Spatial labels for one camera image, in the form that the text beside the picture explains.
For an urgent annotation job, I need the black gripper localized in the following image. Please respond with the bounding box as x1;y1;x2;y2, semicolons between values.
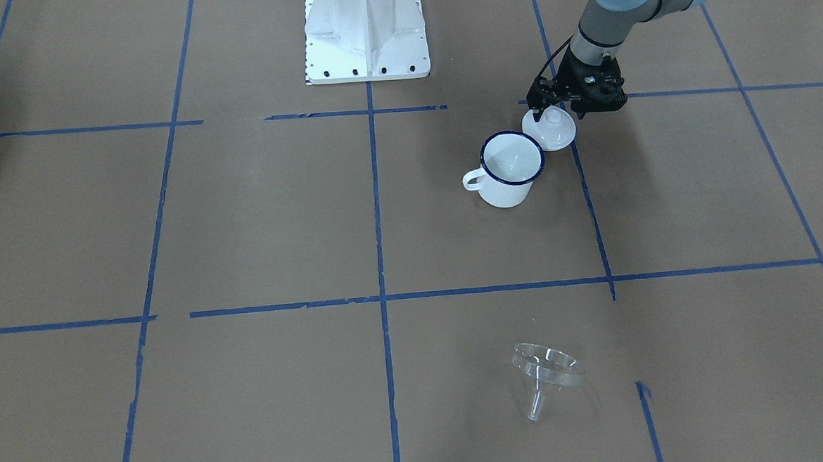
525;46;628;124

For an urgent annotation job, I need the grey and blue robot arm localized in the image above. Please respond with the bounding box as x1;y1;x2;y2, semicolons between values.
526;0;706;122

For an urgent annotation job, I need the clear plastic funnel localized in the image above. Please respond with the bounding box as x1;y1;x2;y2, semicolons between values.
511;342;587;423

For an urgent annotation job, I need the white enamel mug blue rim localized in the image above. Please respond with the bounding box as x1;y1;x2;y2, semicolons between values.
462;131;545;208

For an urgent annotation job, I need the blue tape line lengthwise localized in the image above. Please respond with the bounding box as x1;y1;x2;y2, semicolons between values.
530;0;617;302
365;80;402;462

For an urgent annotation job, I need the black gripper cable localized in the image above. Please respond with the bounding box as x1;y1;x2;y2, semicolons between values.
535;36;576;83

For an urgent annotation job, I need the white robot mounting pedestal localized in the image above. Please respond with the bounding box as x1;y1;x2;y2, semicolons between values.
304;0;432;85

